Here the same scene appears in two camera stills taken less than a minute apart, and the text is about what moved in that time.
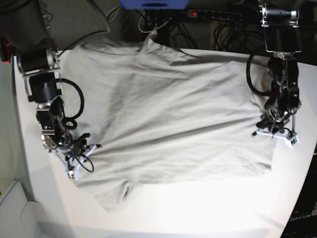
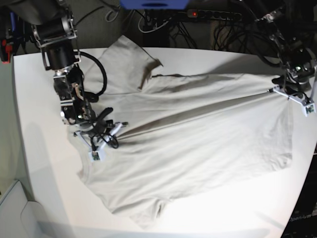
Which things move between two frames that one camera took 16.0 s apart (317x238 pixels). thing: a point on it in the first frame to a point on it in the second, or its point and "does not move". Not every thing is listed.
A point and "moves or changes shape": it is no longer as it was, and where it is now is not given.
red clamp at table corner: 6,51 does not move
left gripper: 72,150 to 95,131
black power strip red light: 214,14 does not move
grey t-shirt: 161,117 moves or changes shape
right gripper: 278,123 to 294,85
